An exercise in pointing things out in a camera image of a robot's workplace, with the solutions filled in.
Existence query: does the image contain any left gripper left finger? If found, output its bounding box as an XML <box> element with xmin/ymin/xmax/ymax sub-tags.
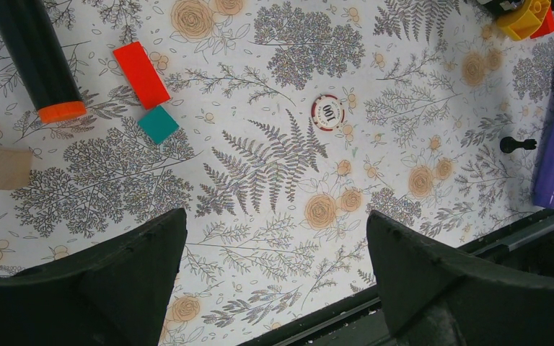
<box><xmin>0</xmin><ymin>208</ymin><xmax>187</xmax><ymax>345</ymax></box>

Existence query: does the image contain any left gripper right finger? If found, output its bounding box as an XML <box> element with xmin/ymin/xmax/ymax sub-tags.
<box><xmin>366</xmin><ymin>211</ymin><xmax>554</xmax><ymax>345</ymax></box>

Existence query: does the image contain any single red poker chip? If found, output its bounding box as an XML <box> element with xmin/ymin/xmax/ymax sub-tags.
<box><xmin>311</xmin><ymin>94</ymin><xmax>346</xmax><ymax>132</ymax></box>

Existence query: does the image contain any black chess pawn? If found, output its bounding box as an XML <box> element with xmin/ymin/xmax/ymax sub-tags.
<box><xmin>499</xmin><ymin>136</ymin><xmax>537</xmax><ymax>154</ymax></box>

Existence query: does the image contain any teal cube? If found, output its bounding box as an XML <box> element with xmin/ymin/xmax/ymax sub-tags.
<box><xmin>138</xmin><ymin>106</ymin><xmax>180</xmax><ymax>145</ymax></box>

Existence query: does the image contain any floral table mat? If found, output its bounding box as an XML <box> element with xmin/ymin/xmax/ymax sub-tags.
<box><xmin>0</xmin><ymin>1</ymin><xmax>554</xmax><ymax>345</ymax></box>

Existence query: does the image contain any long red block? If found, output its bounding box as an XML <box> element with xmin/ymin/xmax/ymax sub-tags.
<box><xmin>113</xmin><ymin>42</ymin><xmax>171</xmax><ymax>110</ymax></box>

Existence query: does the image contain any black cylinder orange cap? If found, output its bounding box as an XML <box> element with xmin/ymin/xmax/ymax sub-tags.
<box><xmin>0</xmin><ymin>0</ymin><xmax>87</xmax><ymax>123</ymax></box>

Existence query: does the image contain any yellow block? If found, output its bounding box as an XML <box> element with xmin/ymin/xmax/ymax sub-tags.
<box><xmin>496</xmin><ymin>0</ymin><xmax>551</xmax><ymax>41</ymax></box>

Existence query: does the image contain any red lego piece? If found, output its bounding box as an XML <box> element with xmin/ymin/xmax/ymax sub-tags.
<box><xmin>530</xmin><ymin>9</ymin><xmax>554</xmax><ymax>39</ymax></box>

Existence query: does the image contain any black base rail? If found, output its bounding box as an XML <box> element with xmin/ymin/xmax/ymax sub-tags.
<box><xmin>252</xmin><ymin>209</ymin><xmax>554</xmax><ymax>345</ymax></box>

